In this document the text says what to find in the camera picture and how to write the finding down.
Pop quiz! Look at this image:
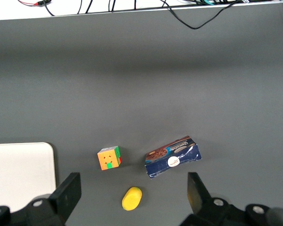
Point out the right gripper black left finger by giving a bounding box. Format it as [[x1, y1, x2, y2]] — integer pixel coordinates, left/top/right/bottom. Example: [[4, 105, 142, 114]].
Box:
[[25, 172, 82, 226]]

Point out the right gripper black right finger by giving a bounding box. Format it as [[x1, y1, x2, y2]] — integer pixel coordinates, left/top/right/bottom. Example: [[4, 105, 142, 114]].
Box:
[[180, 172, 247, 226]]

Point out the blue cookie box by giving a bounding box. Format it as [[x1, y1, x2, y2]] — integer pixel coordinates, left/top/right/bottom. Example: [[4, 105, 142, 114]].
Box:
[[145, 136, 202, 180]]

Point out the white rectangular tray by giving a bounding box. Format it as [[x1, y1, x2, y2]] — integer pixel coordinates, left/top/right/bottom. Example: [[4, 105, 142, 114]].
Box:
[[0, 142, 57, 212]]

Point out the multicoloured puzzle cube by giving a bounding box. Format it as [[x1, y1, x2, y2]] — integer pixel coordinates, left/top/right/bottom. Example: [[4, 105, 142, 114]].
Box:
[[97, 145, 123, 171]]

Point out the yellow lemon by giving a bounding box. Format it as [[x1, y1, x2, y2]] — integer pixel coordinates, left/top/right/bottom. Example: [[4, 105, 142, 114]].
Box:
[[121, 186, 143, 211]]

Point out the long looping black cable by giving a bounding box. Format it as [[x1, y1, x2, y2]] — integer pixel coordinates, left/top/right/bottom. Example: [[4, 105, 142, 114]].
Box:
[[164, 0, 241, 30]]

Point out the red wire with black clip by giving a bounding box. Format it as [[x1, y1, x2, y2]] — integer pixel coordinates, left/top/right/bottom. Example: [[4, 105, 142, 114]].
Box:
[[17, 0, 51, 7]]

